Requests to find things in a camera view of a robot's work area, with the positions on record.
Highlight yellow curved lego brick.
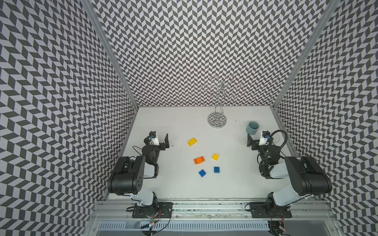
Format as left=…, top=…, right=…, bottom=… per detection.
left=188, top=138, right=197, bottom=146

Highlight orange lego brick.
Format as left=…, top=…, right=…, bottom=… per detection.
left=194, top=156, right=205, bottom=165

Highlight small yellow lego brick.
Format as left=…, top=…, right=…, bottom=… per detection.
left=212, top=153, right=219, bottom=161

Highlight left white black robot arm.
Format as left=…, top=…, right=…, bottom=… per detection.
left=107, top=131, right=170, bottom=217

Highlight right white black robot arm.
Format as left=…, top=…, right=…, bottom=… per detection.
left=247, top=131, right=332, bottom=218

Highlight teal ceramic cup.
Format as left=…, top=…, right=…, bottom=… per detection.
left=246, top=121, right=259, bottom=136

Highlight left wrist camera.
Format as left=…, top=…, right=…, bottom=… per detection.
left=148, top=131, right=159, bottom=146

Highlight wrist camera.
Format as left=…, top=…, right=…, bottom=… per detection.
left=148, top=131, right=159, bottom=146
left=259, top=131, right=271, bottom=146

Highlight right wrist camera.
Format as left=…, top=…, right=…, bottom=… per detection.
left=259, top=131, right=271, bottom=146

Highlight right camera black cable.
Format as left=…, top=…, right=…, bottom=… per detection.
left=267, top=129, right=289, bottom=157

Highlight chrome wire mug tree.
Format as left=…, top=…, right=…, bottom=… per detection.
left=200, top=74, right=244, bottom=129

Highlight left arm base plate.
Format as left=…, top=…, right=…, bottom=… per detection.
left=132, top=202, right=173, bottom=219

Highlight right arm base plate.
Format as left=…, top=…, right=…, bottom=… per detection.
left=248, top=202, right=292, bottom=219

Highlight aluminium front rail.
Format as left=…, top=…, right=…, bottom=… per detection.
left=89, top=199, right=336, bottom=221

